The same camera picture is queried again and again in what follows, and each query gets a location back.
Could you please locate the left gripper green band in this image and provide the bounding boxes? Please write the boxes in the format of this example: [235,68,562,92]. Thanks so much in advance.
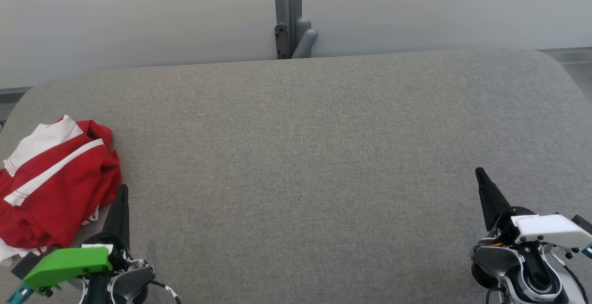
[23,184,130,292]

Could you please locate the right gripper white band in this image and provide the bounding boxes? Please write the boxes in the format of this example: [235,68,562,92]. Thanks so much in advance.
[475,168,592,249]

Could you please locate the red shorts with white stripe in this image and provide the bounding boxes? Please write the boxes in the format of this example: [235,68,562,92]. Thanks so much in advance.
[0,120,122,249]

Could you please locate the grey fabric sofa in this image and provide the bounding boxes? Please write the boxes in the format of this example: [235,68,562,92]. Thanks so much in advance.
[0,49,592,304]

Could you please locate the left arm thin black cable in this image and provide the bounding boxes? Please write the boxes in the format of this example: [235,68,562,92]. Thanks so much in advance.
[150,280,182,304]

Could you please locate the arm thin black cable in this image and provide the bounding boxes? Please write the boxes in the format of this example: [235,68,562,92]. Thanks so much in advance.
[553,253,589,304]
[150,280,182,304]

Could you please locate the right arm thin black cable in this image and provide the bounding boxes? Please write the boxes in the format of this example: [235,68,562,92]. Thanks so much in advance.
[553,253,589,304]

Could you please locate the grey metal post bracket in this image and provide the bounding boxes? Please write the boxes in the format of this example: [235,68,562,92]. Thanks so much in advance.
[272,0,303,60]

